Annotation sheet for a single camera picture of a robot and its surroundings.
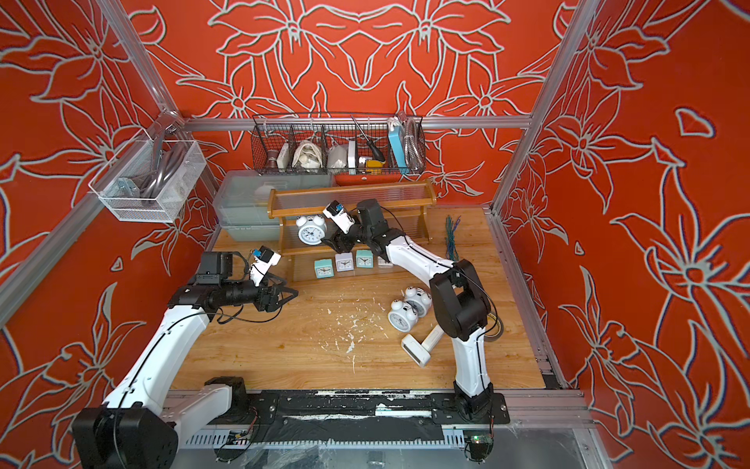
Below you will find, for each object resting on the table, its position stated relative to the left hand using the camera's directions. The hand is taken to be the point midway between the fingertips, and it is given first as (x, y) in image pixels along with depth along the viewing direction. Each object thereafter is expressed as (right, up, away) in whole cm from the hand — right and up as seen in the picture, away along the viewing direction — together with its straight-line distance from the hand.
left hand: (289, 285), depth 76 cm
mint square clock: (+20, +5, +21) cm, 29 cm away
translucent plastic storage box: (-23, +25, +21) cm, 40 cm away
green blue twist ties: (+52, +10, +31) cm, 61 cm away
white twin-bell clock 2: (+36, -6, +7) cm, 37 cm away
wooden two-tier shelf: (+32, +22, +6) cm, 39 cm away
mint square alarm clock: (+6, +2, +18) cm, 19 cm away
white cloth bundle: (+2, +39, +14) cm, 41 cm away
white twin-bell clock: (+31, -10, +5) cm, 33 cm away
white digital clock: (+34, -18, +2) cm, 39 cm away
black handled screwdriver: (+22, +44, +18) cm, 52 cm away
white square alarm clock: (+13, +4, +20) cm, 24 cm away
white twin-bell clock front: (+4, +15, +9) cm, 18 cm away
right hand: (+8, +15, +10) cm, 19 cm away
